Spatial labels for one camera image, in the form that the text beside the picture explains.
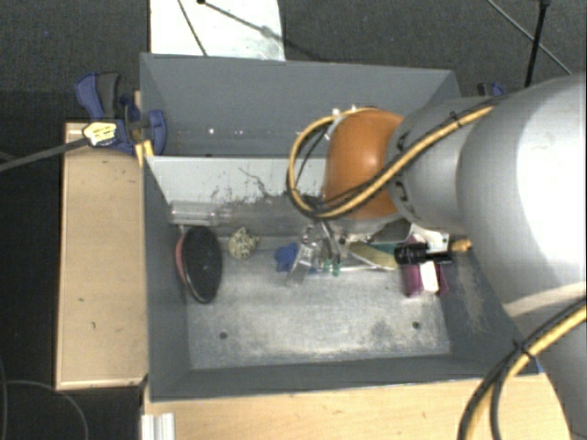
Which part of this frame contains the blue toy animal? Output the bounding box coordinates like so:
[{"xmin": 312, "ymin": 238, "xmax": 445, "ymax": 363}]
[{"xmin": 273, "ymin": 241, "xmax": 303, "ymax": 273}]

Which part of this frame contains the yellow and teal flat packet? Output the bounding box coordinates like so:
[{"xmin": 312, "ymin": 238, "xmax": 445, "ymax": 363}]
[{"xmin": 344, "ymin": 239, "xmax": 401, "ymax": 272}]

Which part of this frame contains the grey metal bin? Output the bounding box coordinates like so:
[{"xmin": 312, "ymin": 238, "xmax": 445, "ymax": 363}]
[{"xmin": 138, "ymin": 51, "xmax": 541, "ymax": 402}]

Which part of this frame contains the speckled beige ball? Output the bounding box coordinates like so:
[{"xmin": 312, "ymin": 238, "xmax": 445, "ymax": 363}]
[{"xmin": 227, "ymin": 226, "xmax": 260, "ymax": 261}]

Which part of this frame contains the black round disc red rim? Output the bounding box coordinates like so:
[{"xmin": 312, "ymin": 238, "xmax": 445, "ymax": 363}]
[{"xmin": 175, "ymin": 225, "xmax": 225, "ymax": 305}]

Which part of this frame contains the clear plastic bottle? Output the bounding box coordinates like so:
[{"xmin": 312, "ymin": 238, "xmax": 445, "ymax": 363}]
[{"xmin": 168, "ymin": 201, "xmax": 233, "ymax": 227}]

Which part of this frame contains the pale wood board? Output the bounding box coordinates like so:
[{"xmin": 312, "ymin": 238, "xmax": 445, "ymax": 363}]
[{"xmin": 54, "ymin": 121, "xmax": 150, "ymax": 391}]

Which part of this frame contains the black cylinder on white bracket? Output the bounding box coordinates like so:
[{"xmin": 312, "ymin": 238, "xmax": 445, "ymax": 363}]
[{"xmin": 393, "ymin": 225, "xmax": 473, "ymax": 270}]

